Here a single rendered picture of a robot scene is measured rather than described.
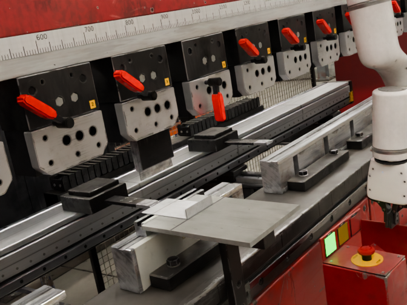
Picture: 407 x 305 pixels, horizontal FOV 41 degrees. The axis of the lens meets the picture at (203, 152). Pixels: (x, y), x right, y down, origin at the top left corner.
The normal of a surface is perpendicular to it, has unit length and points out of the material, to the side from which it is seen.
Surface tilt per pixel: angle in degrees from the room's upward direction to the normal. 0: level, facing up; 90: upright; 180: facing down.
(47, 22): 90
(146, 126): 90
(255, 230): 0
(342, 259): 0
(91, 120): 90
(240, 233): 0
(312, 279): 90
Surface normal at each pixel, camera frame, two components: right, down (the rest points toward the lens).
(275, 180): -0.61, 0.29
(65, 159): 0.78, 0.03
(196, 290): -0.16, -0.96
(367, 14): -0.37, 0.27
